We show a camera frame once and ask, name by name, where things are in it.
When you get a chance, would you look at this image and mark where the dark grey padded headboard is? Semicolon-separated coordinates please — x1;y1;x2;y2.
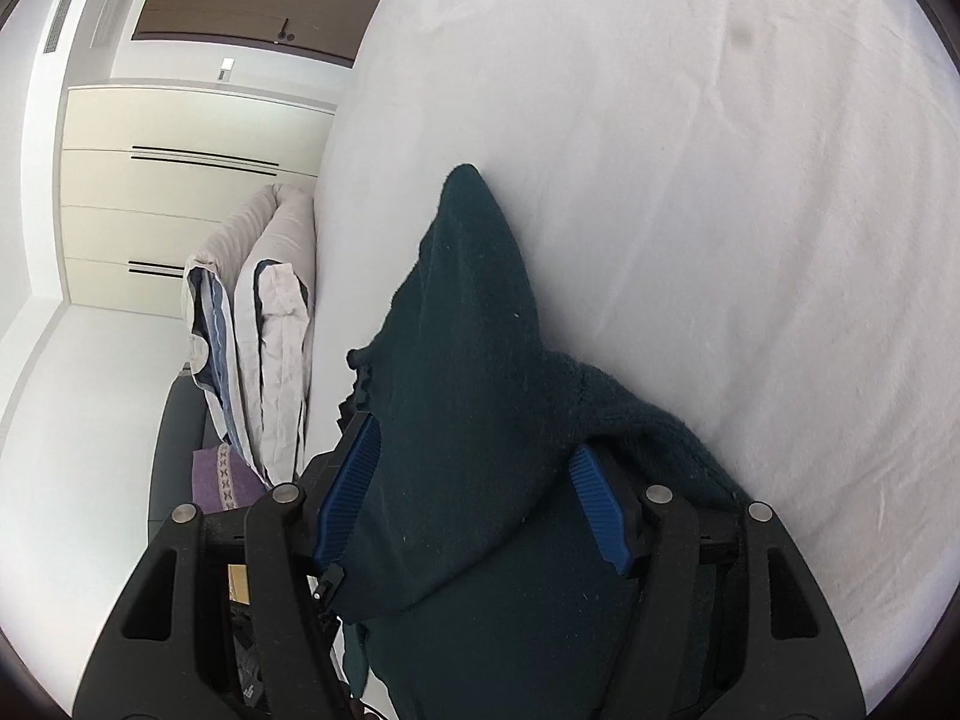
146;371;208;539

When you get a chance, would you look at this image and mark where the cream built-in wardrobe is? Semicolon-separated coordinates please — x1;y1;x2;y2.
59;85;335;317

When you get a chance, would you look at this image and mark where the purple patterned cushion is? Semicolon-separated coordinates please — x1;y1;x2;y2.
190;444;267;514

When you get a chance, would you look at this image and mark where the dark green knit sweater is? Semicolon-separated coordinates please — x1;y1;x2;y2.
334;165;745;718

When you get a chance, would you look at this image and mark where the white bed sheet mattress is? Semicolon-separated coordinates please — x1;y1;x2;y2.
308;0;958;706

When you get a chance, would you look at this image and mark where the white wall light switch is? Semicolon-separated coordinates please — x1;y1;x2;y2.
218;57;235;83

